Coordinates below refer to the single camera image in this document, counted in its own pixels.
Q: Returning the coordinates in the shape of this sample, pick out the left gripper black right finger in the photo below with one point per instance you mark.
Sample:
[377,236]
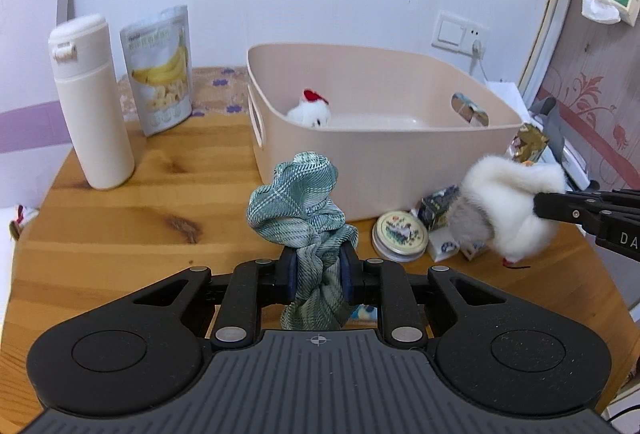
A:
[498,351]

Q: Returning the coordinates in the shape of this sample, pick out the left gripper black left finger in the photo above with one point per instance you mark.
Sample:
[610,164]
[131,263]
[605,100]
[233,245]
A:
[144,349]

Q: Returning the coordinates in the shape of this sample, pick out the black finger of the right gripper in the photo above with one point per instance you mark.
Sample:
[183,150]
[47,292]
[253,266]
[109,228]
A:
[615,227]
[614,197]

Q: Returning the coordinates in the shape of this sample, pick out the white fluffy scrunchie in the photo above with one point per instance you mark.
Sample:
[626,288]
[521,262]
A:
[495,207]

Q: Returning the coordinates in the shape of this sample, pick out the colourful cartoon small box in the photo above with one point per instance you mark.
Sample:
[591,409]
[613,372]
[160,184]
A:
[366,313]

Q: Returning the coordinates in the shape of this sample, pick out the round decorated tin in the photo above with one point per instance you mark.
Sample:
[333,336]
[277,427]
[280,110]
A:
[399,236]

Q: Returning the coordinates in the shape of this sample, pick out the black box yellow stars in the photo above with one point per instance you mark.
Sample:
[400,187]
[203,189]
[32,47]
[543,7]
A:
[434,207]

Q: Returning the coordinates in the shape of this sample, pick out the green plaid scrunchie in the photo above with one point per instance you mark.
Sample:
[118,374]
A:
[295,210]

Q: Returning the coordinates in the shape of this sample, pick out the white handheld appliance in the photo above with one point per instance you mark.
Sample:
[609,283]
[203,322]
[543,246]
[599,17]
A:
[576,169]

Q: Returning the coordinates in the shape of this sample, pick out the blue white floral box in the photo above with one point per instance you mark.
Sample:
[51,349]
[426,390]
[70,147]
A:
[473,249]

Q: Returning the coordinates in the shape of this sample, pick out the gold foil snack bag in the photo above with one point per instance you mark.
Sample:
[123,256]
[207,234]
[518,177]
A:
[528,144]

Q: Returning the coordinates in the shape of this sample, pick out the white box blue seal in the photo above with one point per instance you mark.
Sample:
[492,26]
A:
[441,245]

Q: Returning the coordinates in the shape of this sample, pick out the white paper bag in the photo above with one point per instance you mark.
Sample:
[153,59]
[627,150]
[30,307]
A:
[509,93]

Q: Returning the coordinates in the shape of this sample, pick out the beige plastic storage bin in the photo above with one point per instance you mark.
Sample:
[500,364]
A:
[403,125]

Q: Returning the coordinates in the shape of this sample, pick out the white plush toy red bow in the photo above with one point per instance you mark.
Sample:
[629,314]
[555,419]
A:
[312,110]

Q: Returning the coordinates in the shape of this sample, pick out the banana chips snack pouch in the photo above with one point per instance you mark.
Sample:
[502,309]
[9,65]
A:
[158,65]

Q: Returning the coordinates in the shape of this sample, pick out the cream insulated bottle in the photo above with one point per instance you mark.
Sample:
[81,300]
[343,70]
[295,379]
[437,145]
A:
[83,72]

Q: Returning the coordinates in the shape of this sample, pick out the lilac headboard panel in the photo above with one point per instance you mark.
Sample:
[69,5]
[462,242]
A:
[34,137]

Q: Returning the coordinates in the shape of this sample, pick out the white wall switch socket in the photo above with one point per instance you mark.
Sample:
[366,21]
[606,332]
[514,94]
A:
[457,34]

